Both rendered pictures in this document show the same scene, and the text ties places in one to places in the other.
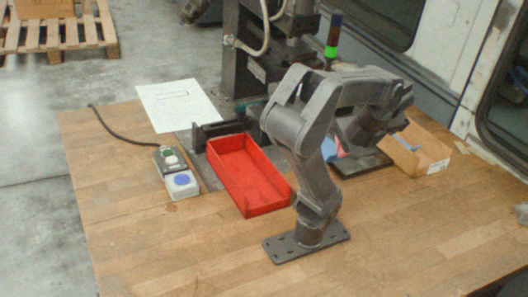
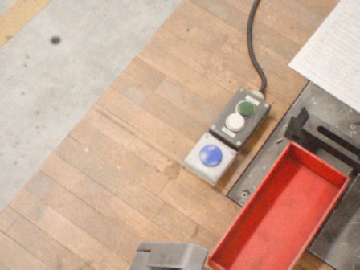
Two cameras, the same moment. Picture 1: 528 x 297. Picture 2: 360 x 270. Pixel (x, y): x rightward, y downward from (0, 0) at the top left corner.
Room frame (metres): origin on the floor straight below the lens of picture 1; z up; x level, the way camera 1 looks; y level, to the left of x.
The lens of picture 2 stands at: (0.54, -0.22, 2.07)
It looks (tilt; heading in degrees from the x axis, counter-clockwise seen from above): 66 degrees down; 62
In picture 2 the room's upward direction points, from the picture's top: 3 degrees clockwise
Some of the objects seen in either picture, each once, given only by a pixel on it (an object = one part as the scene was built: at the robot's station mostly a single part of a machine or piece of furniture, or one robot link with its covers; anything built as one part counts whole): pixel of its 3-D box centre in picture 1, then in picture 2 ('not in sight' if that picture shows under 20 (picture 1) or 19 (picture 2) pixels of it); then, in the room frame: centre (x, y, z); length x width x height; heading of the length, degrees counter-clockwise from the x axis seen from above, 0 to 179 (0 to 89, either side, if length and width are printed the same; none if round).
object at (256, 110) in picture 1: (284, 109); not in sight; (1.09, -0.08, 0.98); 0.20 x 0.10 x 0.01; 120
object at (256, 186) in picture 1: (246, 172); (279, 221); (0.85, 0.01, 0.93); 0.25 x 0.12 x 0.06; 30
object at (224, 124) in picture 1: (227, 129); (341, 149); (1.01, 0.08, 0.95); 0.15 x 0.03 x 0.10; 120
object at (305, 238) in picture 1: (309, 228); not in sight; (0.67, -0.14, 0.94); 0.20 x 0.07 x 0.08; 120
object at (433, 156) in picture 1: (401, 139); not in sight; (1.06, -0.43, 0.93); 0.25 x 0.13 x 0.08; 30
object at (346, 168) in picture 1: (351, 153); not in sight; (1.00, -0.28, 0.91); 0.17 x 0.16 x 0.02; 120
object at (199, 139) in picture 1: (205, 136); (307, 129); (0.97, 0.14, 0.95); 0.06 x 0.03 x 0.09; 120
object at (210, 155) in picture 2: (181, 181); (210, 156); (0.80, 0.17, 0.93); 0.04 x 0.04 x 0.02
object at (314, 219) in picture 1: (315, 204); not in sight; (0.68, -0.14, 1.00); 0.09 x 0.06 x 0.06; 45
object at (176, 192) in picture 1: (181, 188); (210, 161); (0.80, 0.17, 0.90); 0.07 x 0.07 x 0.06; 30
